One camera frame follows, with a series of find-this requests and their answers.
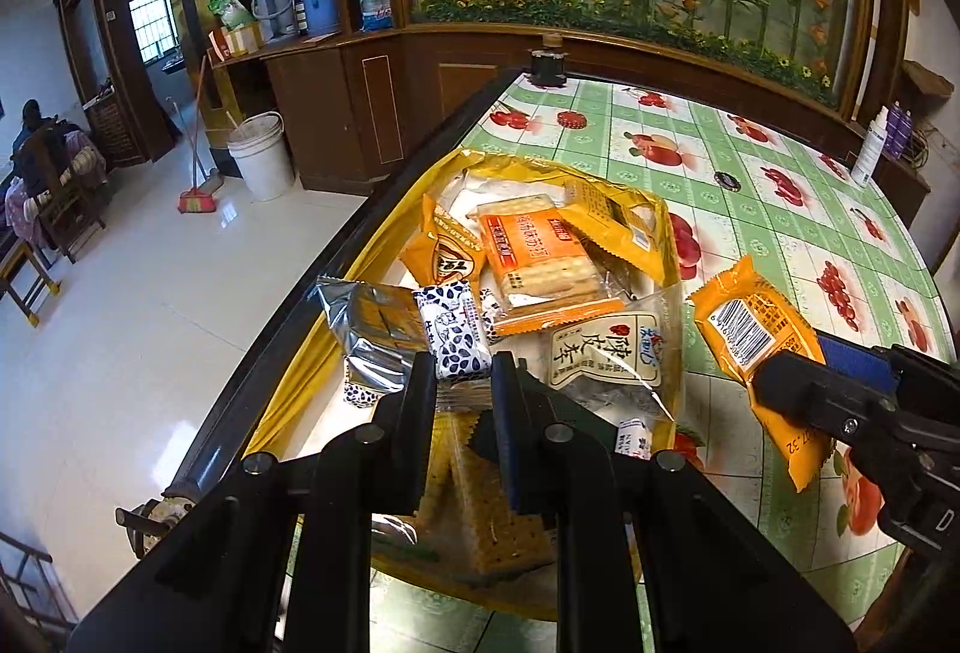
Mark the barred window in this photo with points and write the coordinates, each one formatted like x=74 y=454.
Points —
x=154 y=16

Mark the dark green snack packet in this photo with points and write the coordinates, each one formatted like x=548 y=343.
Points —
x=480 y=439

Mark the green label water bottle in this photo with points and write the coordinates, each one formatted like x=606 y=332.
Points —
x=375 y=1

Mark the small orange snack packet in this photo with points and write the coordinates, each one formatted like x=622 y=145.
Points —
x=442 y=256
x=735 y=323

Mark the red ridged bottle cap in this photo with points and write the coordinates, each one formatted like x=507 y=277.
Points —
x=571 y=118

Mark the grey thermos flask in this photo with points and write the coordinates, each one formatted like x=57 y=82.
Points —
x=274 y=8

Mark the wooden chair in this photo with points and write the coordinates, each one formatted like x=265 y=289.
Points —
x=71 y=211

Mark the brown wicker basket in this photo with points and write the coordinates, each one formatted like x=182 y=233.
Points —
x=103 y=128

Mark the silver foil biscuit packet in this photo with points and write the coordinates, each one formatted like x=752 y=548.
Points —
x=367 y=323

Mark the yellow snack bag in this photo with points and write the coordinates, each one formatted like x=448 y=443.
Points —
x=495 y=162

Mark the black small box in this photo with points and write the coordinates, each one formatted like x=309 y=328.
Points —
x=547 y=61

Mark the clear packet beige label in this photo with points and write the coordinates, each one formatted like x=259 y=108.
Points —
x=600 y=353

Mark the purple bottle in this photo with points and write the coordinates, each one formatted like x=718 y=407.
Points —
x=892 y=132
x=905 y=136

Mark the cracker packet orange label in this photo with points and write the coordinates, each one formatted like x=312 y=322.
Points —
x=540 y=263

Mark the white plastic bucket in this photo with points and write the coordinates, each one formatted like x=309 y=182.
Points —
x=261 y=162

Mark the wooden stool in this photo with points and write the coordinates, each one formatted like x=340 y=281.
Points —
x=26 y=286

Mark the black round bottle cap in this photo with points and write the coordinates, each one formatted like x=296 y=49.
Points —
x=726 y=178

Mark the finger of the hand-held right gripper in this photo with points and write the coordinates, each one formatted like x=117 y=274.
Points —
x=817 y=398
x=862 y=364

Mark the white spray bottle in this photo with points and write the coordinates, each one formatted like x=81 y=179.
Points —
x=868 y=151

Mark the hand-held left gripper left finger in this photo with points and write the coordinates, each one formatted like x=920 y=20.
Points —
x=421 y=428

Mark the red broom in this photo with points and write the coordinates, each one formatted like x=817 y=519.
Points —
x=196 y=199

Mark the green white bag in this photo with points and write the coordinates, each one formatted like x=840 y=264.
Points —
x=231 y=12

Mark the yellow carton box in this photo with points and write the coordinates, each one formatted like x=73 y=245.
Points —
x=236 y=42

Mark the brown carved wall shelf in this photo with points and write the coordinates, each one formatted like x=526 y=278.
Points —
x=922 y=77

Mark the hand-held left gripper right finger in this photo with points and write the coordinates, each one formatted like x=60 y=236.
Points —
x=508 y=428

